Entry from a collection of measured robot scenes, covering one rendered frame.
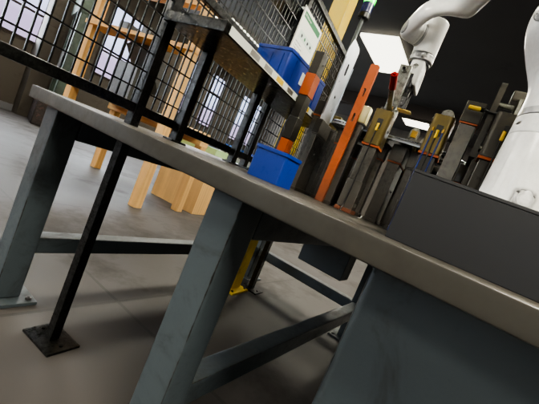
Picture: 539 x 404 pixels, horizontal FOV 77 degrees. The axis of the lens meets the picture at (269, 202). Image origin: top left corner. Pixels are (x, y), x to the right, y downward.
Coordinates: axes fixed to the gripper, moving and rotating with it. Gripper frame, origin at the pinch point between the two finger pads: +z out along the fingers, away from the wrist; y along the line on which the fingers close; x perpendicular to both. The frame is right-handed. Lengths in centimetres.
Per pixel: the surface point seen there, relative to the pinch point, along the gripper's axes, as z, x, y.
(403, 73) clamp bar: -4.0, -0.2, -17.3
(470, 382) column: 59, -41, -70
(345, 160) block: 28.2, 7.0, -14.2
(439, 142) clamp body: 15.4, -19.5, -23.3
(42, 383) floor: 115, 39, -73
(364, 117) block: 12.2, 6.7, -14.6
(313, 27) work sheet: -27, 54, 11
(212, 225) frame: 56, 7, -75
